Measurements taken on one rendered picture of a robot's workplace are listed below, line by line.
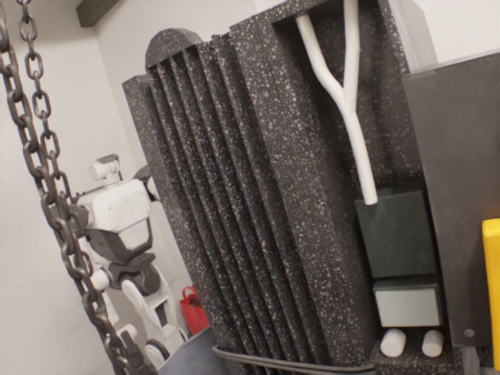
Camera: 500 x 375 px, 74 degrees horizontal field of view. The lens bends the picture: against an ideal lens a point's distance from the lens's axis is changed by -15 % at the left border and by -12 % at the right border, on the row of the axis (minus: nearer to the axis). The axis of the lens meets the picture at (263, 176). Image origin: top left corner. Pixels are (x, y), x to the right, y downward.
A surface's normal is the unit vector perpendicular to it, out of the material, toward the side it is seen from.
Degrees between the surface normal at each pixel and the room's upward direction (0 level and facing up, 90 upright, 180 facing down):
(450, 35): 90
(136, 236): 93
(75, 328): 90
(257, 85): 90
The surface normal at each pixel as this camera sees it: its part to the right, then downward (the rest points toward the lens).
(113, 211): 0.80, -0.08
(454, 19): -0.59, 0.32
